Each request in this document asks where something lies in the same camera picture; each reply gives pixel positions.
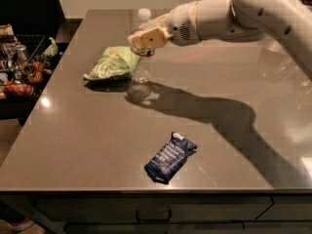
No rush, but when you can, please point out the black drawer handle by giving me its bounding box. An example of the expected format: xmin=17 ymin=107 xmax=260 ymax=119
xmin=136 ymin=206 xmax=172 ymax=222

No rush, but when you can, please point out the blue snack bar wrapper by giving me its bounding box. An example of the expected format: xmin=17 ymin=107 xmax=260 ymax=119
xmin=144 ymin=132 xmax=197 ymax=184

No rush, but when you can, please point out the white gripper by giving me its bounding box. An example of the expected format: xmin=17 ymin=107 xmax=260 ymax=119
xmin=128 ymin=2 xmax=199 ymax=55

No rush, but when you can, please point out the black wire basket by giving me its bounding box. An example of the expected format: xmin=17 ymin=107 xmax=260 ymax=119
xmin=0 ymin=35 xmax=62 ymax=120

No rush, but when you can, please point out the clear plastic water bottle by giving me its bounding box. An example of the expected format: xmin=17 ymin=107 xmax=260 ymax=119
xmin=132 ymin=8 xmax=153 ymax=83

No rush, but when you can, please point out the green jalapeno chip bag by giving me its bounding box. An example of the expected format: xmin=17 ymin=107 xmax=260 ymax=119
xmin=84 ymin=46 xmax=139 ymax=81

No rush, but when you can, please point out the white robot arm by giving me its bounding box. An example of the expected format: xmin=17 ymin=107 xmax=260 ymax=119
xmin=128 ymin=0 xmax=312 ymax=76

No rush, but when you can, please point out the red snack package in basket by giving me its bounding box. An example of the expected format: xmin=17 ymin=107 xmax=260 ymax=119
xmin=4 ymin=83 xmax=34 ymax=97

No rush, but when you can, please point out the metal can in basket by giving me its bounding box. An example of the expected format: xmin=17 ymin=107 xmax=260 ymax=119
xmin=16 ymin=45 xmax=28 ymax=67

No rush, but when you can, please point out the green bag in basket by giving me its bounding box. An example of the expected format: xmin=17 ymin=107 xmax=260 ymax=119
xmin=44 ymin=37 xmax=59 ymax=59

